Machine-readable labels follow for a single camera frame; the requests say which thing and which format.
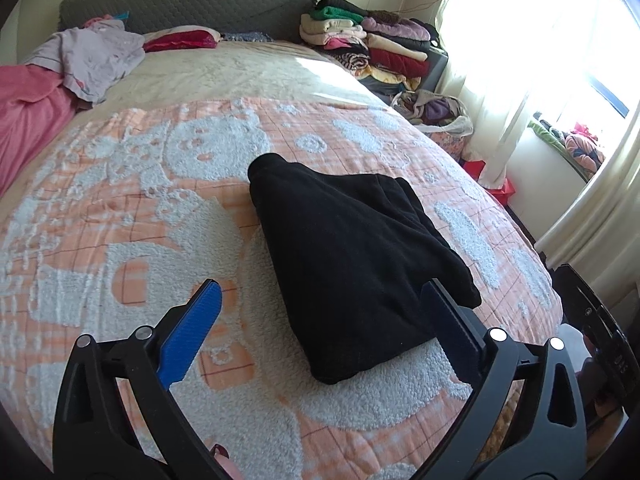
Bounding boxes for grey quilted headboard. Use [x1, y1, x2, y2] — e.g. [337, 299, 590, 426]
[58, 0, 317, 42]

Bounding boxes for dark bedside cabinet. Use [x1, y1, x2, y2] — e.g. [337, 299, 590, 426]
[356, 50, 449, 104]

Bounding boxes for floral basket of clothes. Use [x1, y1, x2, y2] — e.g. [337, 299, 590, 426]
[390, 89, 474, 162]

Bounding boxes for stack of folded clothes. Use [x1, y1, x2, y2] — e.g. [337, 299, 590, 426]
[299, 0, 448, 78]

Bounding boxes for white curtain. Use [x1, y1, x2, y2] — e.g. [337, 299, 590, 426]
[436, 0, 639, 304]

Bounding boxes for red satin pillow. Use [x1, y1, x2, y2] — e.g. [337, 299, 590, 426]
[143, 29, 218, 53]

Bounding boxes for pink blanket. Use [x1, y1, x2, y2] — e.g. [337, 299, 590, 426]
[0, 65, 78, 195]

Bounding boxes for left hand red nails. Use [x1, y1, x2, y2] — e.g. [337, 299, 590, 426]
[210, 443, 243, 480]

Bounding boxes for light purple garment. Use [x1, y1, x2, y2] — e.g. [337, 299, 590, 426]
[23, 20, 145, 105]

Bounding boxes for peach white patterned bedspread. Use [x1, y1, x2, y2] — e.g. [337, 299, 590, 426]
[1, 42, 562, 479]

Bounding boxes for red bag on floor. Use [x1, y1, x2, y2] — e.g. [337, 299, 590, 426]
[462, 160, 516, 206]

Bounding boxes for black IKISS sweatshirt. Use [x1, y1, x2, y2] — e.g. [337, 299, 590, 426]
[247, 153, 482, 385]

